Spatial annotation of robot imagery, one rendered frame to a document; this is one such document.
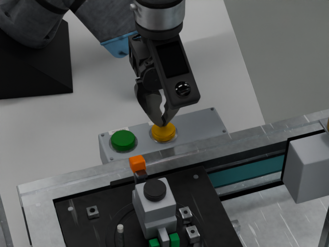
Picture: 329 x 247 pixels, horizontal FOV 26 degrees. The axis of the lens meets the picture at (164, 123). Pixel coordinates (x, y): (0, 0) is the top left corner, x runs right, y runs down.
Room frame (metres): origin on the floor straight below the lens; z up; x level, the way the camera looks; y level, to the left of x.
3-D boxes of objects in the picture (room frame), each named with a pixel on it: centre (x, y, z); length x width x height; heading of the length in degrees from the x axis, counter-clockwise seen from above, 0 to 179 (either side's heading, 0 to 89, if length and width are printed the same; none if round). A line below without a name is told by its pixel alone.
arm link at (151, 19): (0.85, 0.01, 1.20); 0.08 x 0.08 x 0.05
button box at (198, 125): (0.83, 0.00, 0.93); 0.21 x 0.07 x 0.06; 108
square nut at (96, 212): (0.65, 0.11, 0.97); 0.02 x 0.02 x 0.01; 18
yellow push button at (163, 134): (0.83, 0.00, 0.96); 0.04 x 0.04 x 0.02
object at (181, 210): (0.63, -0.03, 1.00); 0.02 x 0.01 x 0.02; 18
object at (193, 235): (0.59, -0.04, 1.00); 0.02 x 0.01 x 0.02; 18
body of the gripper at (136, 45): (0.85, 0.01, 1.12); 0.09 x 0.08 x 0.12; 18
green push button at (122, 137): (0.81, 0.07, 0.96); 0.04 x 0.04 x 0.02
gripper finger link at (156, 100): (0.85, 0.02, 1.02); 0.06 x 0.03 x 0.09; 18
